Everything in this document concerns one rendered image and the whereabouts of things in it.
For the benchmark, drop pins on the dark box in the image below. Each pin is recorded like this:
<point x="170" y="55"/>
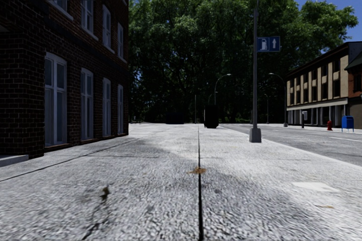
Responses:
<point x="174" y="116"/>

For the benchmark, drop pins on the grey pole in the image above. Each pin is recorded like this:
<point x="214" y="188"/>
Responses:
<point x="195" y="110"/>

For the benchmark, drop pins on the dark bin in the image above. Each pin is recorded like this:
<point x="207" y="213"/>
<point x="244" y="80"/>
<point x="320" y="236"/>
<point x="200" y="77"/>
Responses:
<point x="211" y="117"/>

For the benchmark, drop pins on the grey street lamp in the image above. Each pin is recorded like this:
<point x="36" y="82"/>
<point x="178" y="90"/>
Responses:
<point x="267" y="110"/>
<point x="285" y="102"/>
<point x="216" y="90"/>

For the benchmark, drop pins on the trees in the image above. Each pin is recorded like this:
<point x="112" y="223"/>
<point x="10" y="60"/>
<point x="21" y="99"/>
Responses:
<point x="187" y="54"/>

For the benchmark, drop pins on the pale concrete building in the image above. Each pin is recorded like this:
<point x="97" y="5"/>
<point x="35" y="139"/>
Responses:
<point x="316" y="90"/>

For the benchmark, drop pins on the red fire hydrant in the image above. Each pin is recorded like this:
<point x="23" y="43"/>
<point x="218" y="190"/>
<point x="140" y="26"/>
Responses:
<point x="329" y="125"/>

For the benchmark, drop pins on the red brick building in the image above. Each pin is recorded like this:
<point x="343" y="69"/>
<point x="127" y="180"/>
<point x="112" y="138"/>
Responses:
<point x="24" y="90"/>
<point x="358" y="87"/>

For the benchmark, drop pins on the blue letter box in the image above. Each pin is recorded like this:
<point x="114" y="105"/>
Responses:
<point x="347" y="122"/>

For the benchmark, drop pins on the sign on a post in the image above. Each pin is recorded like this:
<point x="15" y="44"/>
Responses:
<point x="255" y="90"/>

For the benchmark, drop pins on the white box on a post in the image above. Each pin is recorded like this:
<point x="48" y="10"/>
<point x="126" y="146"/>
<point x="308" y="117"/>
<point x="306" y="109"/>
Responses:
<point x="303" y="116"/>

